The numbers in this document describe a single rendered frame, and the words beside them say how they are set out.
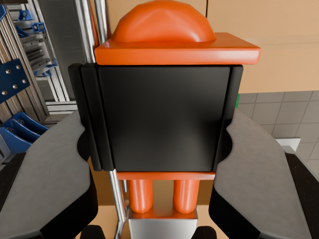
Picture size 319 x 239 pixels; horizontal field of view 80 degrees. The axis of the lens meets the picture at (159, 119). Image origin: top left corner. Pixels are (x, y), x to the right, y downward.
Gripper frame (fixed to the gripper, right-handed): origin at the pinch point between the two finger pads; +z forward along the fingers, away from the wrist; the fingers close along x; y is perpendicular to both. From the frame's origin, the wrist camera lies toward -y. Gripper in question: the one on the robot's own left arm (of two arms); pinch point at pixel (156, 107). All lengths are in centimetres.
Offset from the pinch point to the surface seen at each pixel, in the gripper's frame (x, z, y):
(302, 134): 117, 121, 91
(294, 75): 54, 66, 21
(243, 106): 62, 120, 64
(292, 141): 109, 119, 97
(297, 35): 50, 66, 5
